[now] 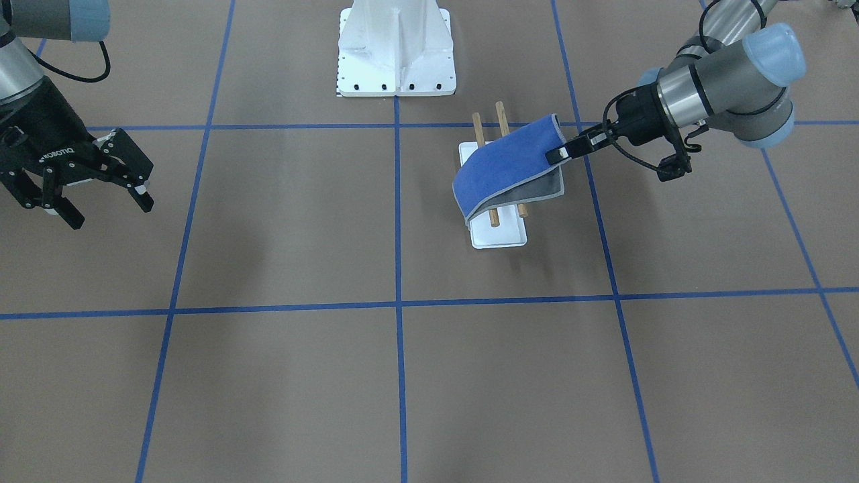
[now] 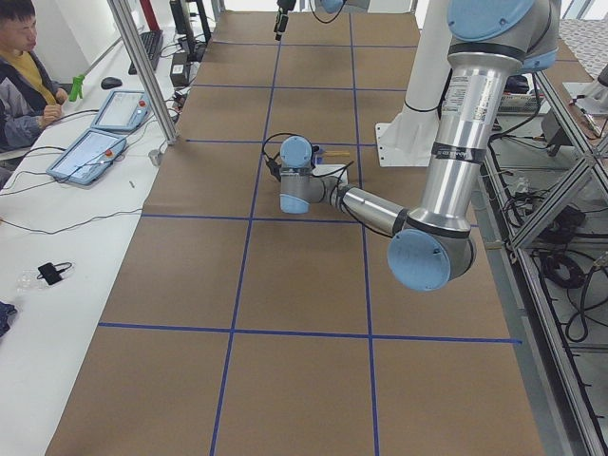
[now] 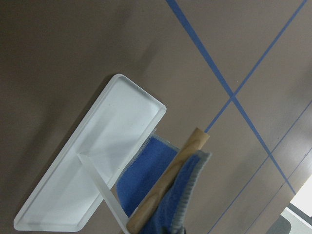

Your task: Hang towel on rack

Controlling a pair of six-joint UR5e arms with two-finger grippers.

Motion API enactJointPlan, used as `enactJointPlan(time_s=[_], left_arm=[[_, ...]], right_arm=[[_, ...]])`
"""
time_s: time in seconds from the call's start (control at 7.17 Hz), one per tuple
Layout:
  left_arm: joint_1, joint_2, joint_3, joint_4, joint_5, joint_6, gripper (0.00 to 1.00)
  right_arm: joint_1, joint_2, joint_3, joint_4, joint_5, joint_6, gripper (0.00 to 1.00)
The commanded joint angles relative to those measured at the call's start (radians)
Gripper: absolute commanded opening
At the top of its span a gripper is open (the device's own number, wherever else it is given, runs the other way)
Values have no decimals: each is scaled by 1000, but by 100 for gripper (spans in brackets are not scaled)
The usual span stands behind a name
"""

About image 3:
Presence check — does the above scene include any blue towel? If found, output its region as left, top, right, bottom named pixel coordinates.
left=116, top=134, right=211, bottom=234

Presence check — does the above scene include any wooden towel rack white base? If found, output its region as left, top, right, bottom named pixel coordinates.
left=13, top=73, right=210, bottom=234

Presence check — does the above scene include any brown paper table cover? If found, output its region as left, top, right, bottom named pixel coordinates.
left=0, top=0, right=312, bottom=234

